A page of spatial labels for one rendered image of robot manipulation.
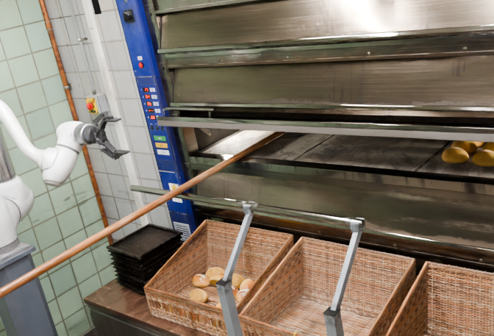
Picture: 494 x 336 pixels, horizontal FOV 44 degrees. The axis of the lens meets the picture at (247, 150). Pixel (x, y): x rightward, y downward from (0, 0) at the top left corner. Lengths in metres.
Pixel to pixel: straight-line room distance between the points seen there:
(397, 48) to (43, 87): 2.11
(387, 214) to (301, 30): 0.79
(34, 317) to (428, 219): 1.83
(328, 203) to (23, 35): 1.92
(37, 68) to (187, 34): 1.10
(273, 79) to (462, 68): 0.80
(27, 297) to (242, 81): 1.40
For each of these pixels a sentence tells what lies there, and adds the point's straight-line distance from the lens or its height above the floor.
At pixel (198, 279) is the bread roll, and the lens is 3.08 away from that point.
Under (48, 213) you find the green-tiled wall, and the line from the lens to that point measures 3.72.
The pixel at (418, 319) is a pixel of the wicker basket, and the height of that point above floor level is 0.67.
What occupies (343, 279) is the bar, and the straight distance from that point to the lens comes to 2.07.
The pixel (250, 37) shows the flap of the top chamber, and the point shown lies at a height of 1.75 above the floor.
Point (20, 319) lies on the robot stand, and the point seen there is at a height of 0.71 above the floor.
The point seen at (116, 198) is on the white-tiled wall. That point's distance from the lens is 3.75.
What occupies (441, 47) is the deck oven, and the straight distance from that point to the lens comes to 2.17.
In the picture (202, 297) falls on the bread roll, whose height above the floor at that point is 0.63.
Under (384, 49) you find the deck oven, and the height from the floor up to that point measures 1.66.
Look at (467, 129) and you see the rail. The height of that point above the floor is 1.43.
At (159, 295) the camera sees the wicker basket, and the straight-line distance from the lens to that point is 2.88.
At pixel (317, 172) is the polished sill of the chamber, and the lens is 2.60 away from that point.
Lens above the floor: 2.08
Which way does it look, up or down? 18 degrees down
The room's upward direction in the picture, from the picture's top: 12 degrees counter-clockwise
